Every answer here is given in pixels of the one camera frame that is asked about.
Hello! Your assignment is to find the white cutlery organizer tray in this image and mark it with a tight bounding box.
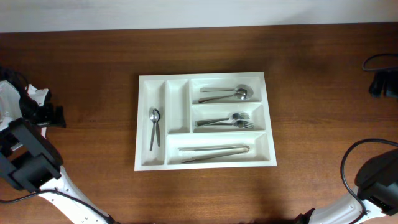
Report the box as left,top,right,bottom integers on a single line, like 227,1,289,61
134,72,277,171

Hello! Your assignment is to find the metal teaspoon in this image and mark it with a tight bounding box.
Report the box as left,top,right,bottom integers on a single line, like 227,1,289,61
150,109,157,151
154,108,160,147

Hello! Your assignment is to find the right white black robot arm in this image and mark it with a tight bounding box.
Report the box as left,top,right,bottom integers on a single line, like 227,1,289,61
293,138,397,224

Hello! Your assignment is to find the metal fork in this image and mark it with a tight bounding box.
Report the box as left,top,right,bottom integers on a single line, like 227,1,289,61
195,120,254,129
195,113,250,127

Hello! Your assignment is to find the metal table knife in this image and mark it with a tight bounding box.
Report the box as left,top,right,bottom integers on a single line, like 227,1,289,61
178,144,250,152
182,147,249,164

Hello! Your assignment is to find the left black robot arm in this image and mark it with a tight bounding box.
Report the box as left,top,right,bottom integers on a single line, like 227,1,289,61
1,67,115,223

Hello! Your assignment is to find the large metal spoon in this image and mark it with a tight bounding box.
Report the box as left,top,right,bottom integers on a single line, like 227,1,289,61
200,84,254,100
198,88,248,103

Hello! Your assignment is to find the white plastic knife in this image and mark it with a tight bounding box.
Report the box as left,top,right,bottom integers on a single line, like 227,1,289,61
41,127,47,138

